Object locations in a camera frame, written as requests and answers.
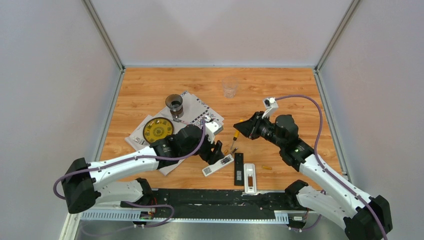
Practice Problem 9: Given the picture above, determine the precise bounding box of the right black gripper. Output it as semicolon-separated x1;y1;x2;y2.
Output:
233;112;285;149

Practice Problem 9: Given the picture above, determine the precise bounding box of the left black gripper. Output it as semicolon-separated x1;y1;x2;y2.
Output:
180;130;225;166

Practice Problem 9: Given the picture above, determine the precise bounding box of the yellow handled screwdriver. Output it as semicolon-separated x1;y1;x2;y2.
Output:
229;130;240;150

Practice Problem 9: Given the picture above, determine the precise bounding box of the white slim remote control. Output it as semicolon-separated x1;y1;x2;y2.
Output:
202;154;234;177

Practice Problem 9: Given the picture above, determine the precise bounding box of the black remote control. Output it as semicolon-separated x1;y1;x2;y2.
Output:
234;152;244;186

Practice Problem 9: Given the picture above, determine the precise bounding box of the white remote battery bay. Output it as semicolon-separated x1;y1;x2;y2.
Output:
243;163;257;195

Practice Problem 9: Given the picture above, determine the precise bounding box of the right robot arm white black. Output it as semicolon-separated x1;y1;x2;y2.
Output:
234;111;393;240

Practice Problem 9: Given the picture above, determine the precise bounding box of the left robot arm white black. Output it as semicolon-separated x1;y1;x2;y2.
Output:
53;121;224;214

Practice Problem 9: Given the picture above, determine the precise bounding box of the patterned white placemat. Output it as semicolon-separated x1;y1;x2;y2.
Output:
125;91;223;176

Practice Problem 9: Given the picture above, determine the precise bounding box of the clear drinking glass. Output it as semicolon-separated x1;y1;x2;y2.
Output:
222;76;239;99

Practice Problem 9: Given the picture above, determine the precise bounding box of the yellow black plate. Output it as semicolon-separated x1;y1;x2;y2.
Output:
142;117;175;144

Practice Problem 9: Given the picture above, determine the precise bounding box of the dark smoked glass cup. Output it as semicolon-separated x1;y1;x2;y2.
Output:
165;94;184;119

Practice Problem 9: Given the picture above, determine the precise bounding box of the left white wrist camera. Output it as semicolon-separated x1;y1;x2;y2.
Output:
202;115;224;144

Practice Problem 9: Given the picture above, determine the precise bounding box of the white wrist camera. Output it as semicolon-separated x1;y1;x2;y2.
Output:
261;97;279;119
202;115;224;144

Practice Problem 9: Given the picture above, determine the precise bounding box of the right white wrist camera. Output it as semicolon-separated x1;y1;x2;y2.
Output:
261;97;279;119

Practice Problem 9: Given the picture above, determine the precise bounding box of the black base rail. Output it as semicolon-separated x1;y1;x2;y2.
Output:
138;188;308;220

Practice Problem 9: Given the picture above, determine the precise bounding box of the pink handled fork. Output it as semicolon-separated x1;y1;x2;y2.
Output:
133;136;145;145

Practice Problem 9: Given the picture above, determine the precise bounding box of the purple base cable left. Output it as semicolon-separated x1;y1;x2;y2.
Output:
124;200;175;228

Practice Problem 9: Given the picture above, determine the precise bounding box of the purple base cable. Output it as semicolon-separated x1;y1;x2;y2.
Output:
124;200;175;228
286;215;322;232

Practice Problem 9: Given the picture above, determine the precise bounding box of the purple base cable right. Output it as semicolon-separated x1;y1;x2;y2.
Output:
286;215;322;232

